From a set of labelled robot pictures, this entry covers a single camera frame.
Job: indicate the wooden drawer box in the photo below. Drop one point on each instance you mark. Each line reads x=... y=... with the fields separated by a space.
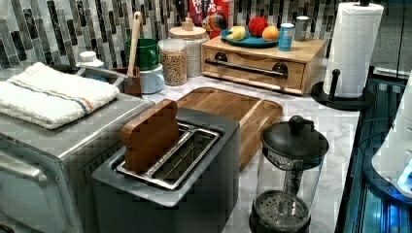
x=292 y=72

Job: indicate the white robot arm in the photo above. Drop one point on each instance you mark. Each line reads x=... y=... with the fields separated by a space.
x=392 y=162

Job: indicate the wooden cutting board tray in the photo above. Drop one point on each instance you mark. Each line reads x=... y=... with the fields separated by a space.
x=253 y=114

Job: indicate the wooden toast slice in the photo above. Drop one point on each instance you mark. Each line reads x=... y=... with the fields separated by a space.
x=150 y=135

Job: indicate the light blue mug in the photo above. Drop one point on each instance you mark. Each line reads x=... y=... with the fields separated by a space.
x=152 y=81

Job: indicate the black two-slot toaster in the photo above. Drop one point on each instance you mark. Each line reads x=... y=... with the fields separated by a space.
x=192 y=189

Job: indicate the clear jar of grains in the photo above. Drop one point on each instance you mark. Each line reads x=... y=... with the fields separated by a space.
x=173 y=57

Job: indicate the glass jar with wooden lid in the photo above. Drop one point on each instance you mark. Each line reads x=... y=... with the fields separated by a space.
x=194 y=36

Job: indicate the brown square utensil holder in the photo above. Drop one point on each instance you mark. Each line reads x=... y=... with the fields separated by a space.
x=133 y=89

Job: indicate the teal plate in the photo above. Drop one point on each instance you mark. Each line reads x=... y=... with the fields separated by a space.
x=249 y=41

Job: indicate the green mug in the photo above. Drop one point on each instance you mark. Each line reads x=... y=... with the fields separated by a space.
x=147 y=54

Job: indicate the yellow banana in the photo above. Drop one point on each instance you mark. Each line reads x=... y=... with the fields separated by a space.
x=236 y=33

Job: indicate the black glass french press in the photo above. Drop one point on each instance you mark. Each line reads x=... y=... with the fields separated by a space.
x=288 y=172

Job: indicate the red cereal box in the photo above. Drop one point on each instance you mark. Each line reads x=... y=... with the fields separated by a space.
x=212 y=15

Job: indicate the red apple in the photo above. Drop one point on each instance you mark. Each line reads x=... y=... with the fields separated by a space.
x=256 y=26

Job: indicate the orange fruit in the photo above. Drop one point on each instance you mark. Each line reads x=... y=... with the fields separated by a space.
x=270 y=33

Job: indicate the blue spice shaker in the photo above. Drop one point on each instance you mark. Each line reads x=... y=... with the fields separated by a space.
x=285 y=37

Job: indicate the wooden spoon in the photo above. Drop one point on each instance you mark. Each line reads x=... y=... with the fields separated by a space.
x=135 y=34

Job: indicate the grey spice shaker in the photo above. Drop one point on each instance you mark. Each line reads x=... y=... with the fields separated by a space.
x=301 y=24

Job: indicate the black paper towel holder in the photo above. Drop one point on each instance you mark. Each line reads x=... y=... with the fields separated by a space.
x=331 y=100

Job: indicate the white striped folded towel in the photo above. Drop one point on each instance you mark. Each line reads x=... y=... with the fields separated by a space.
x=50 y=98

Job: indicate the white paper towel roll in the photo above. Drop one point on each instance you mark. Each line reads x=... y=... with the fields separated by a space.
x=352 y=45

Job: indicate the silver toaster oven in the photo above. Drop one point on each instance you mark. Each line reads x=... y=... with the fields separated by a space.
x=46 y=182

